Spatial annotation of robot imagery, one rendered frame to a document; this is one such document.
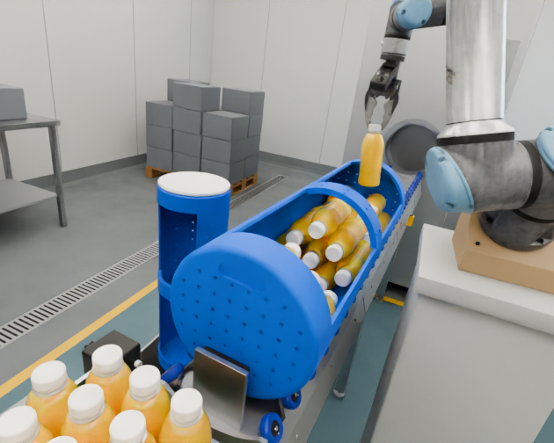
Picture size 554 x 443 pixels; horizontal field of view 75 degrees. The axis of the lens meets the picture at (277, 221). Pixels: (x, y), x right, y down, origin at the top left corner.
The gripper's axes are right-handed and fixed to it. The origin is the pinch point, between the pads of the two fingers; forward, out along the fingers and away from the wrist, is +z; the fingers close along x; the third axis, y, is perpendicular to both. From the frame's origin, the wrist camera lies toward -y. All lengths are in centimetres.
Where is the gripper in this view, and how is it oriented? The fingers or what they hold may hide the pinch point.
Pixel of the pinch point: (375, 125)
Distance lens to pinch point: 120.7
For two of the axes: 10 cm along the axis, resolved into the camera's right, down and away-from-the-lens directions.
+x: -8.9, -2.8, 3.7
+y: 4.4, -3.0, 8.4
